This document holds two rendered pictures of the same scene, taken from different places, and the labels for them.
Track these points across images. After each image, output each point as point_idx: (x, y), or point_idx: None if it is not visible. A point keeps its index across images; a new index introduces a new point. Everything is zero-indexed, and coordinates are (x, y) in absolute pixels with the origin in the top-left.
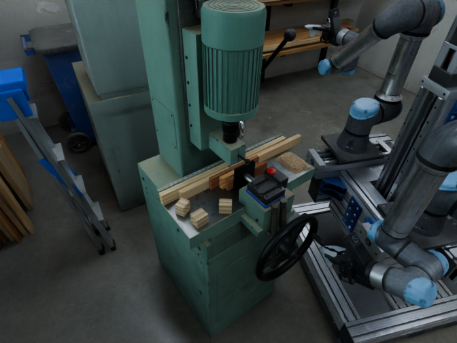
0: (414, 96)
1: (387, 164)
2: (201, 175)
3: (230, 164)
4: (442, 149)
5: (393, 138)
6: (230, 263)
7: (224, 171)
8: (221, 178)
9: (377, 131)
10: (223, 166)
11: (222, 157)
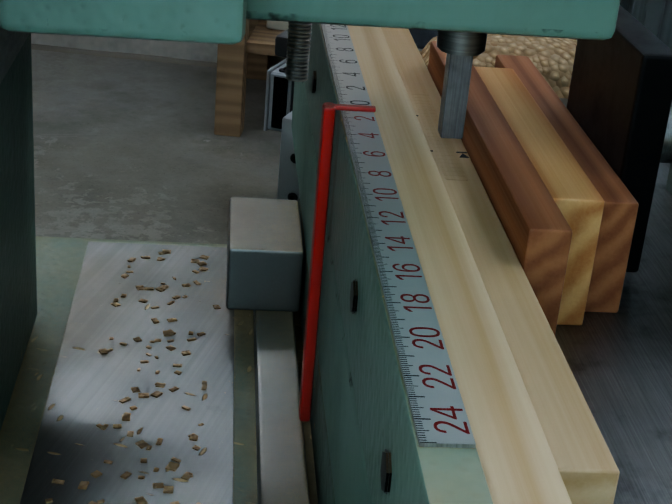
0: (47, 56)
1: (660, 15)
2: (455, 253)
3: (614, 18)
4: None
5: (133, 187)
6: None
7: (515, 158)
8: (585, 200)
9: (62, 187)
10: (423, 148)
11: (496, 3)
